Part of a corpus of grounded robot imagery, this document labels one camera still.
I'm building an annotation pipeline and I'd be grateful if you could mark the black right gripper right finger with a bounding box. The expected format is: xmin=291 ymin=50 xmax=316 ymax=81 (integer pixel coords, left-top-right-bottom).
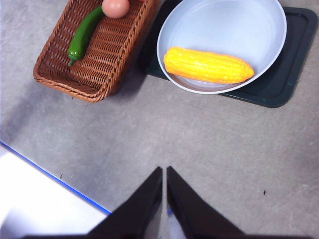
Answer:
xmin=166 ymin=165 xmax=246 ymax=237

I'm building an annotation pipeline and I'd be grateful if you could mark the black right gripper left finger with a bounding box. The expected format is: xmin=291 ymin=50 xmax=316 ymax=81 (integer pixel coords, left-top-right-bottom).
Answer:
xmin=86 ymin=166 xmax=163 ymax=237

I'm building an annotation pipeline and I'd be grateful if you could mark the yellow corn cob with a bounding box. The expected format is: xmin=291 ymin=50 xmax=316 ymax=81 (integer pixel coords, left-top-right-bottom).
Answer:
xmin=163 ymin=46 xmax=255 ymax=84

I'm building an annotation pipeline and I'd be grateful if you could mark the blue round plate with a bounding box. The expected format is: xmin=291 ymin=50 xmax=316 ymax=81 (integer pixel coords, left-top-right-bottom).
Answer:
xmin=156 ymin=0 xmax=288 ymax=95

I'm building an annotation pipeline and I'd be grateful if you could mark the brown wicker basket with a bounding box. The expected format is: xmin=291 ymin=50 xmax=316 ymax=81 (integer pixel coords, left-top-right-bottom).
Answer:
xmin=32 ymin=0 xmax=160 ymax=104

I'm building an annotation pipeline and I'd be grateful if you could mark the white panel with blue edge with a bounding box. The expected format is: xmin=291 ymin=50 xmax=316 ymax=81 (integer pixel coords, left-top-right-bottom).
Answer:
xmin=0 ymin=141 xmax=112 ymax=239

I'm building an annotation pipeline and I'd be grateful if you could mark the black rectangular tray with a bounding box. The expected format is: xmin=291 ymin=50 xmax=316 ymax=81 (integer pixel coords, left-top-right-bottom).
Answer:
xmin=139 ymin=0 xmax=319 ymax=109

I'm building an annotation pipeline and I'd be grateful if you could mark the green chili pepper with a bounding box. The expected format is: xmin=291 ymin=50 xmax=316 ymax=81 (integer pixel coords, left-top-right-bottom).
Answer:
xmin=67 ymin=5 xmax=105 ymax=67

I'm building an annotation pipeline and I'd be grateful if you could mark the pale pink egg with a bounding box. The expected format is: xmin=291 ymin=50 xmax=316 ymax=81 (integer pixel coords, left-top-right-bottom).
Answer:
xmin=101 ymin=0 xmax=131 ymax=19

